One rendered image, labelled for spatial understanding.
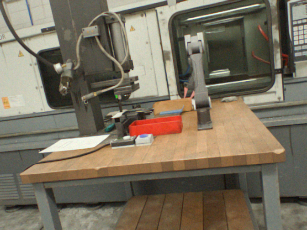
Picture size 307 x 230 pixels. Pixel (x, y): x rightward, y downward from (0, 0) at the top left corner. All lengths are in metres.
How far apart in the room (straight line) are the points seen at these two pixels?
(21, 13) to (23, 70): 2.73
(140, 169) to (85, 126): 0.69
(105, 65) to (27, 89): 1.28
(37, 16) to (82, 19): 3.59
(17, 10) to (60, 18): 3.76
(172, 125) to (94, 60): 0.57
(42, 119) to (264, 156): 2.04
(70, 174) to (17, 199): 2.04
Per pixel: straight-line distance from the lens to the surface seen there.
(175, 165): 0.98
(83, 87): 1.58
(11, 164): 2.98
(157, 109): 1.78
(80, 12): 1.58
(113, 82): 1.54
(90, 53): 1.55
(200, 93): 1.35
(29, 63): 2.62
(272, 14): 2.08
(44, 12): 5.07
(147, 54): 2.16
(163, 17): 2.09
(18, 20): 5.34
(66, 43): 1.60
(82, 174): 1.09
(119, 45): 1.52
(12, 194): 3.13
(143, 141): 1.19
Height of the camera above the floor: 1.25
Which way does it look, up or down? 11 degrees down
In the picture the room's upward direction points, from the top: 10 degrees counter-clockwise
